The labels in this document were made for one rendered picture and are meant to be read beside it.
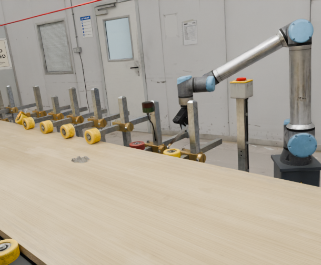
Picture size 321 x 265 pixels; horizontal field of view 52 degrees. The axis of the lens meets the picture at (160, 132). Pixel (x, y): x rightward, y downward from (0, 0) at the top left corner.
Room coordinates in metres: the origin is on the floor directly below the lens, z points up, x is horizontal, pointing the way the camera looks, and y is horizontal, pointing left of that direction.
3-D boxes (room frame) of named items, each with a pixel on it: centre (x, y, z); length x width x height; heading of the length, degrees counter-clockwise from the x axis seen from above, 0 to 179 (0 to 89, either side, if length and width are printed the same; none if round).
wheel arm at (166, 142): (1.77, -0.01, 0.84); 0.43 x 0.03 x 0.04; 137
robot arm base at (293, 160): (1.94, -0.84, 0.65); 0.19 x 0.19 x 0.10
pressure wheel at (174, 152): (1.45, -0.04, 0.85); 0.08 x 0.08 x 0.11
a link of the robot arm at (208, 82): (1.93, -0.28, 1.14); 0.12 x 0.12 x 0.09; 74
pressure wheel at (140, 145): (1.63, 0.13, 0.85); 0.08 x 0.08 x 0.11
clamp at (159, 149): (1.70, 0.04, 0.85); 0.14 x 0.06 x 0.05; 47
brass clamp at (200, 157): (1.53, -0.15, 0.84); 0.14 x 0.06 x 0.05; 47
